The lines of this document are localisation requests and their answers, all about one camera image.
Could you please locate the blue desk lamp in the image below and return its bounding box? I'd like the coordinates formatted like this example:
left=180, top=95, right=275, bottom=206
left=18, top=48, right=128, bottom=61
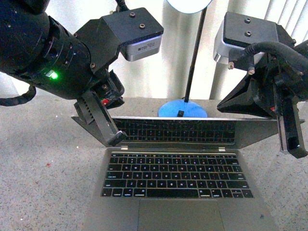
left=158, top=0, right=211, bottom=118

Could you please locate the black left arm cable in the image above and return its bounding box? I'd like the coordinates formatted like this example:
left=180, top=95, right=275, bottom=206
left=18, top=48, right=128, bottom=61
left=0, top=85, right=37, bottom=107

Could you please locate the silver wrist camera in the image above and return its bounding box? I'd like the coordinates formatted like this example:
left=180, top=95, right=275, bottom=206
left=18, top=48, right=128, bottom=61
left=213, top=27, right=265, bottom=75
left=120, top=36, right=162, bottom=62

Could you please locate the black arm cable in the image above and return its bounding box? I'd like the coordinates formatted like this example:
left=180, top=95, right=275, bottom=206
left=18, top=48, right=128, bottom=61
left=237, top=41, right=308, bottom=70
left=0, top=85, right=37, bottom=107

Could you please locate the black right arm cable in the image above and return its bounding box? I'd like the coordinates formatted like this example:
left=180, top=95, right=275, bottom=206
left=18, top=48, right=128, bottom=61
left=237, top=41, right=308, bottom=70

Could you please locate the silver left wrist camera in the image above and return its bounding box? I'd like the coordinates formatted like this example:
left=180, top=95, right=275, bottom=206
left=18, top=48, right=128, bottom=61
left=120, top=36, right=162, bottom=62

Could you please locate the silver laptop computer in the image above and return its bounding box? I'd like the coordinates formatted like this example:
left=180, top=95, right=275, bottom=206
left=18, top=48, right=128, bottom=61
left=84, top=116, right=277, bottom=231

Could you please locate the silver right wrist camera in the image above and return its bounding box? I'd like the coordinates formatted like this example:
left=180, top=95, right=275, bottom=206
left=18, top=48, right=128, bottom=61
left=213, top=27, right=265, bottom=75

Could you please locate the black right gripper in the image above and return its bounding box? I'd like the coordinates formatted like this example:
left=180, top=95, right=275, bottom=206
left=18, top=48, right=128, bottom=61
left=217, top=12, right=308, bottom=159

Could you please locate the white pleated curtain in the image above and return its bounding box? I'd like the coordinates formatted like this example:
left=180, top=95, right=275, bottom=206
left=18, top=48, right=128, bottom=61
left=0, top=0, right=308, bottom=101

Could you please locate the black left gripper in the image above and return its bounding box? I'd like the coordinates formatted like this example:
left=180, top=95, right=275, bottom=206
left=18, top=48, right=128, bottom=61
left=48, top=7, right=165, bottom=147

